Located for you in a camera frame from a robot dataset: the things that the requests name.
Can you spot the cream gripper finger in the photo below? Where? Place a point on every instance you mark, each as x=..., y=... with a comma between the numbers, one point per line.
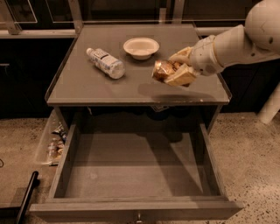
x=185, y=75
x=182, y=56

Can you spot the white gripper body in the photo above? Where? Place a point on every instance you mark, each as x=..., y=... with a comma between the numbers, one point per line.
x=204, y=57

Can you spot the crushed orange can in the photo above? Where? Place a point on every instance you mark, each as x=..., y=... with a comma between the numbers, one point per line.
x=164, y=69

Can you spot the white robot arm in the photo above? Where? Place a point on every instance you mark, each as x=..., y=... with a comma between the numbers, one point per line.
x=256, y=41

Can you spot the grey cabinet with counter top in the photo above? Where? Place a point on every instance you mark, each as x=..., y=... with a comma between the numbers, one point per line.
x=81, y=84

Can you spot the open grey top drawer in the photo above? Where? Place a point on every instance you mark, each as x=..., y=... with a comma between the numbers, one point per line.
x=124, y=167

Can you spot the white paper bowl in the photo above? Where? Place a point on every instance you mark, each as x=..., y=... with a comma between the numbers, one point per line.
x=141, y=48

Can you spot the clear plastic water bottle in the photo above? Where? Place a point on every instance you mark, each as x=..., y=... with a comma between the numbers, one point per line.
x=110, y=65

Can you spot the black bar on floor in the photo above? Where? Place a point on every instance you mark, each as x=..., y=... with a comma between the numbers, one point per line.
x=27, y=196

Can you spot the metal window frame rail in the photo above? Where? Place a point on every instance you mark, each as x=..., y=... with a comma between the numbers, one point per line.
x=58, y=18

